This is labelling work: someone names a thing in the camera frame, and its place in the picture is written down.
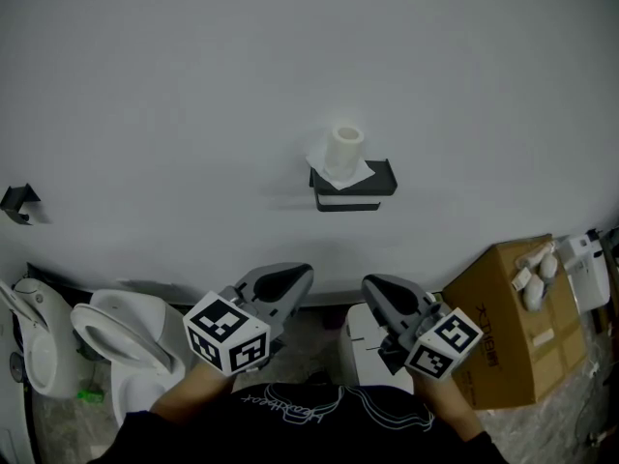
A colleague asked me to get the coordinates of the brown cardboard box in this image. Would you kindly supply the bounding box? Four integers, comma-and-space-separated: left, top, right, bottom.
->
442, 233, 589, 411

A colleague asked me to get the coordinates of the beige wrapped tube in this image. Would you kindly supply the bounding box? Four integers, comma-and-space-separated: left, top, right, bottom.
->
516, 242, 555, 270

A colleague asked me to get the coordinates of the large white pouch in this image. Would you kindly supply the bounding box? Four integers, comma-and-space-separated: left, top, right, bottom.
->
520, 274, 546, 312

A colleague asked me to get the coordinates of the white toilet with open lid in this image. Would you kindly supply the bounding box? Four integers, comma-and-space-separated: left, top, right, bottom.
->
71, 288, 194, 429

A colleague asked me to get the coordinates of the white cabinet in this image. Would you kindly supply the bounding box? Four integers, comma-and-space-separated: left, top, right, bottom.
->
0, 306, 38, 464

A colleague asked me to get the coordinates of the person's right forearm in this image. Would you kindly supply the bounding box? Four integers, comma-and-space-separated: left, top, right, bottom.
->
410, 372, 483, 444

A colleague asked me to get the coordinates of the white paper sheet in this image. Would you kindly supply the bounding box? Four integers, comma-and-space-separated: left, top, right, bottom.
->
305, 132, 377, 193

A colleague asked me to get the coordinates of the white appliance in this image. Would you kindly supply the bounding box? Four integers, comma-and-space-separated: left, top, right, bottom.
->
555, 232, 613, 313

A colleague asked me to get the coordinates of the small black wall bracket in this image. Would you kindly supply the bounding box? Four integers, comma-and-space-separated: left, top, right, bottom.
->
0, 184, 43, 225

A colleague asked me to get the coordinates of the black wall shelf holder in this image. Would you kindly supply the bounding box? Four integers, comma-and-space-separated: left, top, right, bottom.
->
309, 158, 398, 213

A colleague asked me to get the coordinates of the small white pouch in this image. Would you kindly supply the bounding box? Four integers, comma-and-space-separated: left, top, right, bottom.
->
538, 253, 558, 282

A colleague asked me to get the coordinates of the person's black printed shirt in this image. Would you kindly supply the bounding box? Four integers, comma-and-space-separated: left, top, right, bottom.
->
89, 372, 509, 464

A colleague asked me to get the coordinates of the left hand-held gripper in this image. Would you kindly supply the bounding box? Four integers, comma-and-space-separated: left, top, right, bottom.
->
182, 262, 314, 379

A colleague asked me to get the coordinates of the person's left forearm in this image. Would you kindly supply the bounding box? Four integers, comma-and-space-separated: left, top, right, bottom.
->
149, 362, 238, 427

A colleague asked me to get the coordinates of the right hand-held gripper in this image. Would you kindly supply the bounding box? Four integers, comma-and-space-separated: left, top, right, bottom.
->
361, 273, 485, 381

